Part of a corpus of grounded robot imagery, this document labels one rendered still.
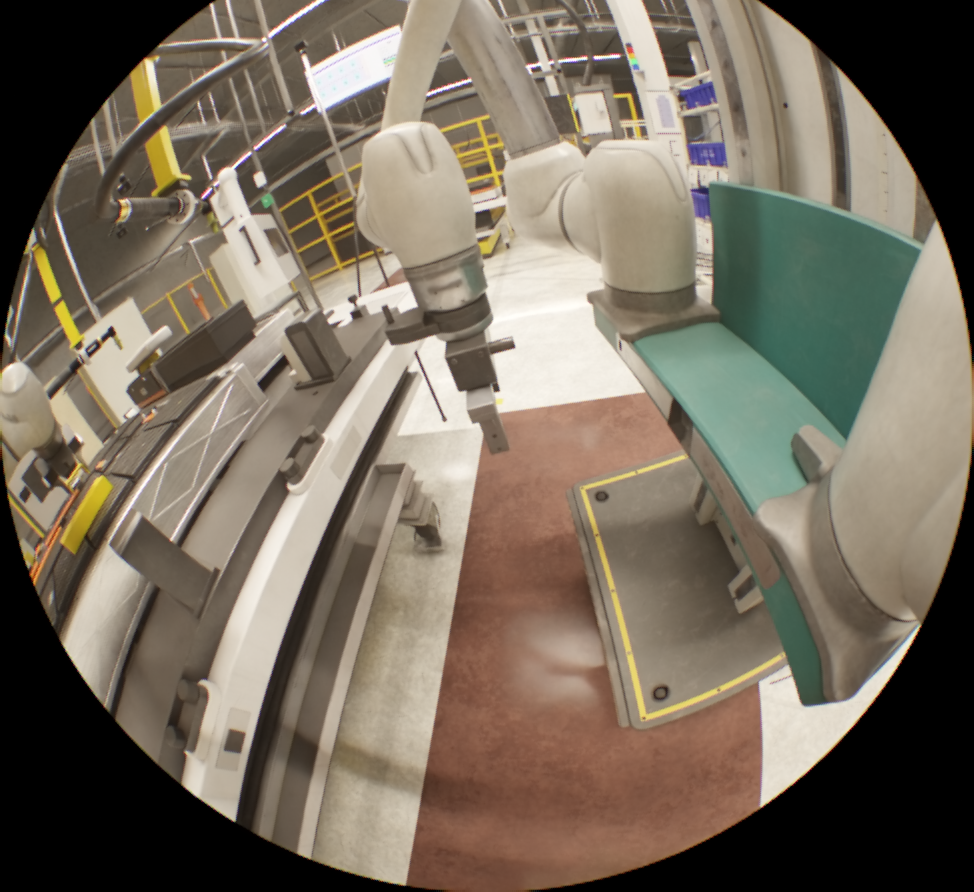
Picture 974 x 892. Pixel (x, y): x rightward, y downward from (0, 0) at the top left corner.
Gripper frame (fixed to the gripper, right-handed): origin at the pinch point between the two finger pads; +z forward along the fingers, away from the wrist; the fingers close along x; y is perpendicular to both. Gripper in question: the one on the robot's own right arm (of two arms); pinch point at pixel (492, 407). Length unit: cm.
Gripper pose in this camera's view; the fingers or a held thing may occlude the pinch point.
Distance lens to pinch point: 47.9
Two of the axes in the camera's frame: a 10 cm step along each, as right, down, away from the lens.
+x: -0.6, -6.0, 7.9
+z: 2.7, 7.6, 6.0
